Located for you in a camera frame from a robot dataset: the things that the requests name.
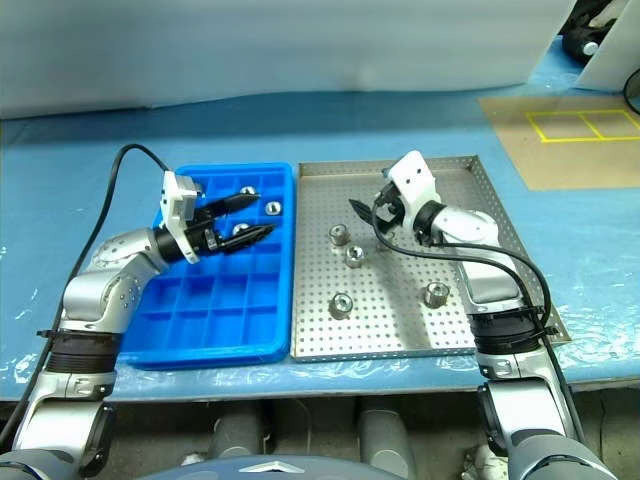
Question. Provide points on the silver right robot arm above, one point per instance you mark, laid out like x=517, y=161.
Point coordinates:
x=465, y=227

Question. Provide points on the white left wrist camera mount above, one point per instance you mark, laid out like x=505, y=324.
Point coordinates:
x=172, y=200

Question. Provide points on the white upright foam board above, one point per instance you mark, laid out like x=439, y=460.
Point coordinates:
x=615, y=60

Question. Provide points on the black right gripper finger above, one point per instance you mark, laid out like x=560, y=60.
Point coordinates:
x=362, y=211

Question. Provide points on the blue compartment tray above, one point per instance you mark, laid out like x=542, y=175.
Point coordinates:
x=200, y=300

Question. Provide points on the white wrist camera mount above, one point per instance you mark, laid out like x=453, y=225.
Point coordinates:
x=412, y=175
x=172, y=200

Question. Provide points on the grey rounded cylinder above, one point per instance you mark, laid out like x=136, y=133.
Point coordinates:
x=385, y=435
x=240, y=430

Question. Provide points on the white backdrop sheet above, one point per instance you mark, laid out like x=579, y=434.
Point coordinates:
x=250, y=50

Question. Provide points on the blue-grey rounded chest shell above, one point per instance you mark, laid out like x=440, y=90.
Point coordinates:
x=260, y=470

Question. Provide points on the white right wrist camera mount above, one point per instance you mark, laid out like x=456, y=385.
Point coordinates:
x=412, y=175

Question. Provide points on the white speckled rounded shape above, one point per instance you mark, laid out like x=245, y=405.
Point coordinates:
x=482, y=465

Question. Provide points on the black device with white knob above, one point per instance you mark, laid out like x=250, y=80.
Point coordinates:
x=575, y=42

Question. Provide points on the perforated metal tray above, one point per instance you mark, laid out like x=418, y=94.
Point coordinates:
x=390, y=310

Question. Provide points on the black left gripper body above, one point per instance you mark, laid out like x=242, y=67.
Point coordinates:
x=202, y=227

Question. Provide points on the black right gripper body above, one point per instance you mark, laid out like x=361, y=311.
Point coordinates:
x=395, y=196

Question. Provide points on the brown mat with yellow grid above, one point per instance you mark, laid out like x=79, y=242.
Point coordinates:
x=560, y=160

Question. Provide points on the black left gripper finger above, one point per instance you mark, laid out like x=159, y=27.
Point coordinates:
x=235, y=204
x=247, y=237

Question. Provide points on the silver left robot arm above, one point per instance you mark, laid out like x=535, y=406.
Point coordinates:
x=125, y=250

